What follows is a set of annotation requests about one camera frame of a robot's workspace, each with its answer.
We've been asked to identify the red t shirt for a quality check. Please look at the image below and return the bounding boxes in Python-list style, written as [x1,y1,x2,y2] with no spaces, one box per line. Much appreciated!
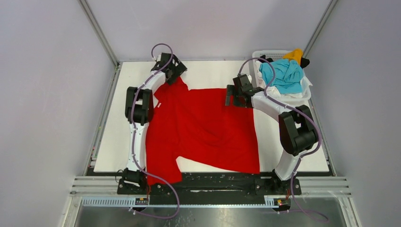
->
[146,79,260,185]

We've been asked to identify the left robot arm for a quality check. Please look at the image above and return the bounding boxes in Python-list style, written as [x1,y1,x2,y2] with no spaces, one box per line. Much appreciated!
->
[120,52,187,194]

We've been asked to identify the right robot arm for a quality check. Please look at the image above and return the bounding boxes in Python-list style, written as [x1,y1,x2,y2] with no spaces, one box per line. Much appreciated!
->
[225,74,322,195]

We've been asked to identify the white plastic laundry basket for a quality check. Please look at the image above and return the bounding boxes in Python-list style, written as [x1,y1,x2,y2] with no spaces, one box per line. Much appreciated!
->
[252,49,312,103]

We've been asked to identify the teal t shirt in basket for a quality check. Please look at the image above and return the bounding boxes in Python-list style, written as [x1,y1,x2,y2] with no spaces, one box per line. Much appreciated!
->
[259,59,304,94]

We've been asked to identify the yellow t shirt in basket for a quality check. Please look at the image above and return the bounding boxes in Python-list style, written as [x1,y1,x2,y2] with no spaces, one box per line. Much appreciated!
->
[282,48,303,65]

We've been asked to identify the black t shirt in basket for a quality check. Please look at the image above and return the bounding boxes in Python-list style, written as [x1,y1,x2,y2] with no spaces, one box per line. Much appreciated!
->
[260,55,310,69]

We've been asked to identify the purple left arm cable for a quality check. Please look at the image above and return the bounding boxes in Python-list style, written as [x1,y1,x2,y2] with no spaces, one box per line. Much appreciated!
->
[129,43,181,220]

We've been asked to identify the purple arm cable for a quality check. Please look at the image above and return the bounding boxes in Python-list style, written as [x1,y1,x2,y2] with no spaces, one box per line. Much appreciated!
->
[238,57,330,223]
[129,43,181,220]

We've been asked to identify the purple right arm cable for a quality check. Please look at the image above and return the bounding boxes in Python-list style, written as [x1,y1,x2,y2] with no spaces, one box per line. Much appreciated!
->
[238,57,330,223]

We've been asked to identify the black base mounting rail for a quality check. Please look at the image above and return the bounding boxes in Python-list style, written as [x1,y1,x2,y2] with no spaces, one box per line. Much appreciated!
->
[117,172,302,204]

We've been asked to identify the white slotted cable duct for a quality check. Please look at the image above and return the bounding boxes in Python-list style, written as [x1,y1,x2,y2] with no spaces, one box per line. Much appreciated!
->
[81,197,279,208]

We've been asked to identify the aluminium frame rails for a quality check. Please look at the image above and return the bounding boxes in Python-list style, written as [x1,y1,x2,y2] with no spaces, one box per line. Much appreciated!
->
[71,176,352,198]

